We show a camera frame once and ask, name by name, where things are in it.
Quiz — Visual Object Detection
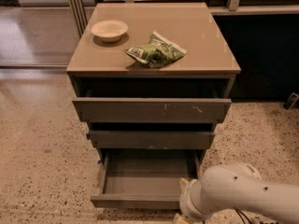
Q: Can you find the grey middle drawer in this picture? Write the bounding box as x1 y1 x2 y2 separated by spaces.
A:
87 123 215 149

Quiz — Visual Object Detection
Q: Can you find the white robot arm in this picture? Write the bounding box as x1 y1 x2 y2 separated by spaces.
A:
179 163 299 224

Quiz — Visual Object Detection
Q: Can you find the grey bottom drawer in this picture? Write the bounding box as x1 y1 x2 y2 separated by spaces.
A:
91 149 202 209

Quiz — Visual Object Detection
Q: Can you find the grey drawer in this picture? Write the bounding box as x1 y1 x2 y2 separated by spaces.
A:
87 123 215 149
73 97 232 123
91 149 202 209

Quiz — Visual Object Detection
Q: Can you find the black cable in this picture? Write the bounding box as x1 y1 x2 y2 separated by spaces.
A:
234 208 254 224

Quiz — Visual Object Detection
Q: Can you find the grey floor vent grille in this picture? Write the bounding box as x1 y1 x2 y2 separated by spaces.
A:
252 217 280 224

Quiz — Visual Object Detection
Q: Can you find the grey drawer cabinet tan top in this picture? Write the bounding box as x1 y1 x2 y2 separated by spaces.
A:
66 2 242 166

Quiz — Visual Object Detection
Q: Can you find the green chip bag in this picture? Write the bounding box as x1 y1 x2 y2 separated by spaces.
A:
124 32 187 68

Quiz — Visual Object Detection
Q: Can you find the white bowl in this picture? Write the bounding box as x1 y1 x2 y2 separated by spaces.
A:
91 20 128 43

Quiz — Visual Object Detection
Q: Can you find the grey top drawer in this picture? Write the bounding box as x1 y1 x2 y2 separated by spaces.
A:
73 97 232 123

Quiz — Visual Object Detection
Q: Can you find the small dark floor object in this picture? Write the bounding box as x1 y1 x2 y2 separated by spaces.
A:
283 92 299 110

